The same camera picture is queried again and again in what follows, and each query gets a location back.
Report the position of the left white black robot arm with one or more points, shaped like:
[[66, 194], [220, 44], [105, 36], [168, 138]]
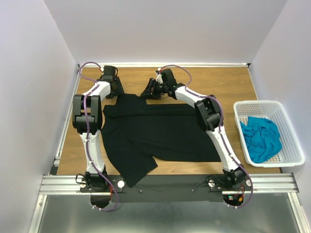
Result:
[[87, 119]]

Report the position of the blue t shirt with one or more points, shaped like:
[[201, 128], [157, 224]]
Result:
[[262, 139]]

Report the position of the aluminium front rail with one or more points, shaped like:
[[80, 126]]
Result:
[[262, 183]]

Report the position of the white plastic basket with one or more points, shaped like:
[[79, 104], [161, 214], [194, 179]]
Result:
[[291, 154]]

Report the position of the black t shirt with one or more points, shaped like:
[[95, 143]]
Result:
[[135, 133]]

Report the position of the aluminium back rail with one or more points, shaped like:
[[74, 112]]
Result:
[[157, 64]]

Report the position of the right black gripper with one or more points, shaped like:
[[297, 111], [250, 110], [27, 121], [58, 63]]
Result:
[[146, 93]]

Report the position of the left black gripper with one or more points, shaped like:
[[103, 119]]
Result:
[[119, 90]]

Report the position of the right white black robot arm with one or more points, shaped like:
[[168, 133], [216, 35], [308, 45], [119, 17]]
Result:
[[210, 118]]

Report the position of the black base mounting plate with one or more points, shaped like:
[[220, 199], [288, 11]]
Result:
[[175, 188]]

